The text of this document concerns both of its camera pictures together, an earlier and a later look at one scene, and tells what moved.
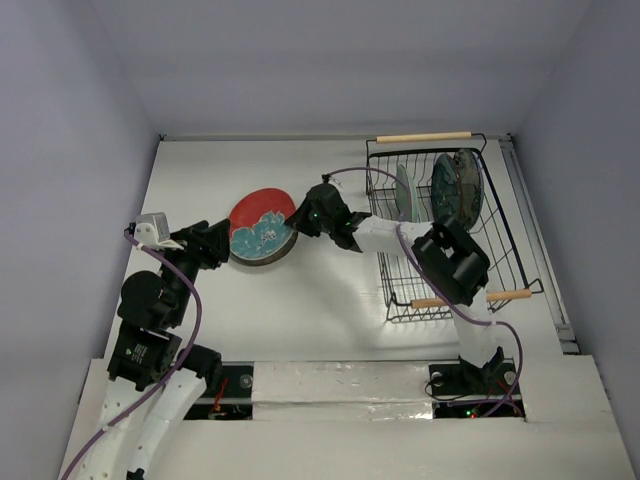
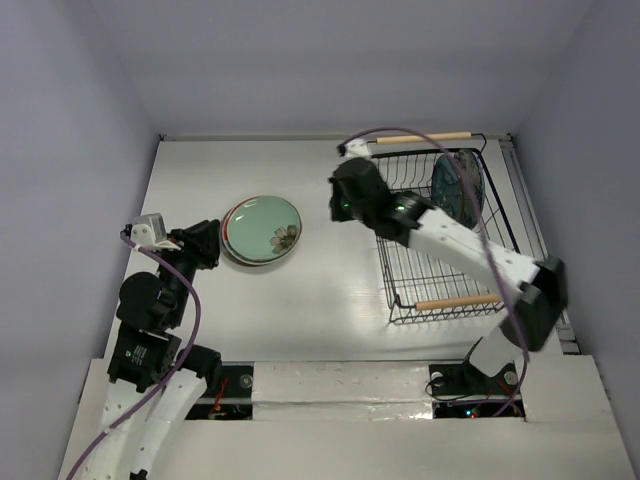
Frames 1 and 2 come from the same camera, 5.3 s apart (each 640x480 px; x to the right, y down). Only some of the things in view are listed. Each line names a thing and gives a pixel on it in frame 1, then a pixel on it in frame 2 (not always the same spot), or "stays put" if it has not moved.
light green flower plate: (407, 196) to (262, 229)
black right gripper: (310, 213) to (338, 198)
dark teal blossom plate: (444, 188) stays put
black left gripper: (208, 243) stays put
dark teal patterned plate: (468, 187) stays put
